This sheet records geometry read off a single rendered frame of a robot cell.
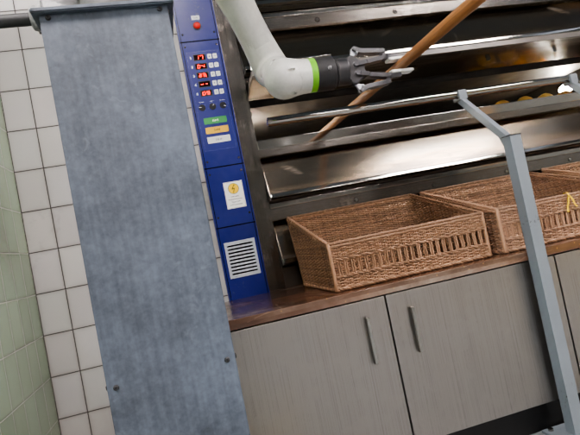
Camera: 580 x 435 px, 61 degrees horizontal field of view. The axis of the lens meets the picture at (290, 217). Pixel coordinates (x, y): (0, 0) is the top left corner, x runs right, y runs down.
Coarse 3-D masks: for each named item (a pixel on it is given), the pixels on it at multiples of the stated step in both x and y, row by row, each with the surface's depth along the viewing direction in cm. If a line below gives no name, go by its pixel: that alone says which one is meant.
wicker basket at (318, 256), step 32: (288, 224) 194; (320, 224) 196; (352, 224) 199; (384, 224) 201; (416, 224) 157; (448, 224) 159; (480, 224) 161; (320, 256) 160; (352, 256) 151; (384, 256) 154; (416, 256) 198; (448, 256) 158; (480, 256) 160; (320, 288) 165; (352, 288) 150
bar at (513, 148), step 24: (432, 96) 175; (456, 96) 177; (288, 120) 163; (480, 120) 168; (504, 144) 157; (528, 192) 154; (528, 216) 153; (528, 240) 155; (552, 288) 153; (552, 312) 152; (552, 336) 152; (552, 360) 154; (576, 408) 151; (552, 432) 155; (576, 432) 150
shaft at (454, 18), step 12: (468, 0) 106; (480, 0) 103; (456, 12) 111; (468, 12) 108; (444, 24) 115; (456, 24) 114; (432, 36) 121; (420, 48) 128; (408, 60) 135; (360, 96) 169; (336, 120) 195
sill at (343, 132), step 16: (560, 96) 231; (576, 96) 233; (448, 112) 218; (464, 112) 219; (496, 112) 223; (352, 128) 208; (368, 128) 209; (384, 128) 211; (272, 144) 200; (288, 144) 201
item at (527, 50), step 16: (576, 32) 218; (448, 48) 204; (464, 48) 205; (480, 48) 207; (496, 48) 211; (512, 48) 214; (528, 48) 218; (544, 48) 222; (560, 48) 226; (576, 48) 230; (384, 64) 200; (416, 64) 207; (432, 64) 211; (448, 64) 214; (464, 64) 218; (480, 64) 222; (496, 64) 226; (512, 64) 230; (368, 80) 211; (400, 80) 219; (256, 96) 201; (272, 96) 204
